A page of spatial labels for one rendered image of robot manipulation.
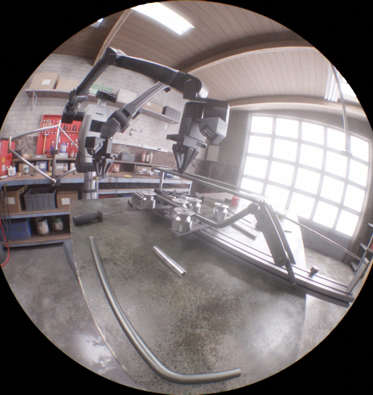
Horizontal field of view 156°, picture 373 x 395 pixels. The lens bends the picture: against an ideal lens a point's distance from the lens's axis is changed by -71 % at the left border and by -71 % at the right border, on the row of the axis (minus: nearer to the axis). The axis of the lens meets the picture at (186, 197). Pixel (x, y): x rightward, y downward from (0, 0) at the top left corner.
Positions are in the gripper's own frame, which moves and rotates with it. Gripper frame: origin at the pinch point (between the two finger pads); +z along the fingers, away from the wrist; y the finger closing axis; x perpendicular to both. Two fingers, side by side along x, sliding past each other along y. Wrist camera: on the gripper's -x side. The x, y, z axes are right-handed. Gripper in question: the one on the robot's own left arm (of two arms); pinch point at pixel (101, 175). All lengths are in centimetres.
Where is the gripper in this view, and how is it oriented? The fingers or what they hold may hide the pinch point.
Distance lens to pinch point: 58.4
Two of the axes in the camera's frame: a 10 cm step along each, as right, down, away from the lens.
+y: 9.8, 1.6, 0.9
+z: -1.8, 9.6, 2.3
